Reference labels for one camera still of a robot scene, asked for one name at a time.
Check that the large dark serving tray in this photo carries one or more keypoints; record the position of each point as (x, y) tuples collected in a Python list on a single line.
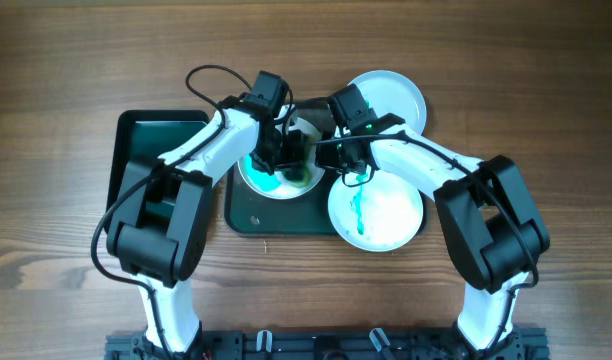
[(251, 215)]

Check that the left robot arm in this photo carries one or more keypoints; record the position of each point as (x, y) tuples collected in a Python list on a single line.
[(158, 224)]

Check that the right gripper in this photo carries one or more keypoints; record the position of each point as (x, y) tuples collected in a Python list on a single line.
[(333, 156)]

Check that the green and yellow sponge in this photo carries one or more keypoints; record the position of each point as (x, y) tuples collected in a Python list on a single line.
[(297, 176)]

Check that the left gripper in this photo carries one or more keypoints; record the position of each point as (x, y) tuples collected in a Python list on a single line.
[(284, 153)]

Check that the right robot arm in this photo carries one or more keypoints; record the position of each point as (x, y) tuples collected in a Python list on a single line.
[(493, 232)]

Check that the small dark sponge tray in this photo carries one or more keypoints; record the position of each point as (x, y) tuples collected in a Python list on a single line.
[(147, 134)]

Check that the white plate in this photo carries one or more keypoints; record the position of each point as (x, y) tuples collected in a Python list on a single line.
[(376, 214), (275, 186), (390, 92)]

